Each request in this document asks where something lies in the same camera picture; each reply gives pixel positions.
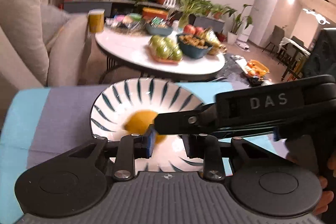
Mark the yellow can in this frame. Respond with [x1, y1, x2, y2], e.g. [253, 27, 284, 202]
[88, 9, 105, 34]

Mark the white round side table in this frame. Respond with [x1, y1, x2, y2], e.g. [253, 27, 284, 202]
[95, 29, 226, 79]

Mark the dark green bowl of nuts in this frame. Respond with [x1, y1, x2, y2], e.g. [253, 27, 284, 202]
[177, 34, 213, 60]

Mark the grey sofa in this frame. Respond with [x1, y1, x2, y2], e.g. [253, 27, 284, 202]
[1, 0, 92, 118]

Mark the yellow lemon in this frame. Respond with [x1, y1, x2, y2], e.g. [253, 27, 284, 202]
[123, 110, 158, 135]

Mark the orange box on table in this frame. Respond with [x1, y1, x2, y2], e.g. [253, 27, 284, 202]
[142, 7, 169, 20]

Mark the blue grey tablecloth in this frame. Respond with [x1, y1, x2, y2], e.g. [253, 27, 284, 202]
[1, 81, 288, 223]

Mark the white blue striped bowl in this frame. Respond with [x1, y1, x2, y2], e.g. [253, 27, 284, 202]
[89, 78, 204, 172]

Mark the tray of green apples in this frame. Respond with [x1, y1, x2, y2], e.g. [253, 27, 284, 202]
[147, 35, 183, 65]

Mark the right hand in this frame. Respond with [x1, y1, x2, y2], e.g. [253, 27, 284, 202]
[286, 155, 336, 216]

